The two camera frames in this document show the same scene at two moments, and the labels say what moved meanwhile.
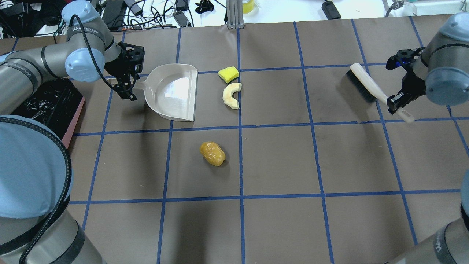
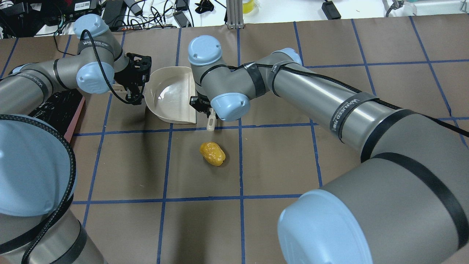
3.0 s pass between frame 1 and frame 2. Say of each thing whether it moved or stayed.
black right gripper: moved
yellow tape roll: stayed
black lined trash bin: stayed
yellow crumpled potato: stayed
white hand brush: moved
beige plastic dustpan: stayed
